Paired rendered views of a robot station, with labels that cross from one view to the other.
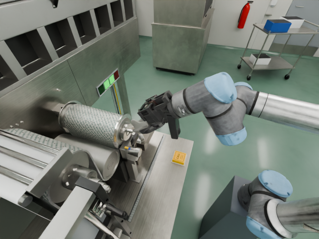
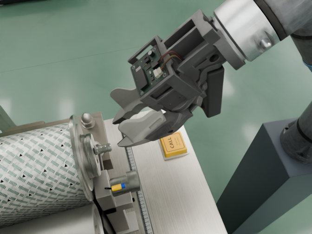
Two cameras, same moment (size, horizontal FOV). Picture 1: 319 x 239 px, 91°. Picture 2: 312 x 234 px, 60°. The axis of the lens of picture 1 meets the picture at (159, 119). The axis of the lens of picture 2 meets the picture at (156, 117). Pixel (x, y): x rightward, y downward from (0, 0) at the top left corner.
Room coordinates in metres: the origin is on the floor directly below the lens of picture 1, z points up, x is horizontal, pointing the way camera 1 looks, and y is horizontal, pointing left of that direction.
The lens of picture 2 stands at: (0.18, 0.17, 1.66)
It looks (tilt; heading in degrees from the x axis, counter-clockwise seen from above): 55 degrees down; 325
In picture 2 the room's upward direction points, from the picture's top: straight up
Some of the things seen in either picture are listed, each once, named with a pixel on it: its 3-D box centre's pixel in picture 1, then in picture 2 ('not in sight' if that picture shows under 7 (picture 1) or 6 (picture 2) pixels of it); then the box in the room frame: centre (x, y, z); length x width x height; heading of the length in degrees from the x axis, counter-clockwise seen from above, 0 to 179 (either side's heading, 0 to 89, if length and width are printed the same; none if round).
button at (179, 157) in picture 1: (179, 157); (172, 144); (0.50, -0.12, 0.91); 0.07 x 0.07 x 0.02; 71
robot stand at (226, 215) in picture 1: (226, 221); (260, 191); (0.27, -0.47, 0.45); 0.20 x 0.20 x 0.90; 66
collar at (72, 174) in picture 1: (80, 179); not in sight; (0.18, 0.21, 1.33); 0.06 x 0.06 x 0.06; 71
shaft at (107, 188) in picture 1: (99, 186); not in sight; (0.16, 0.16, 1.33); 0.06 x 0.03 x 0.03; 71
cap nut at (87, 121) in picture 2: not in sight; (87, 119); (0.64, 0.08, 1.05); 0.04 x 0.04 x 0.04
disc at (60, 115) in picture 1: (72, 116); not in sight; (0.51, 0.39, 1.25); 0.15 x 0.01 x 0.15; 161
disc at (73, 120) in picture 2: (123, 130); (82, 157); (0.43, 0.15, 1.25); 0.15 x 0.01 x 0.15; 161
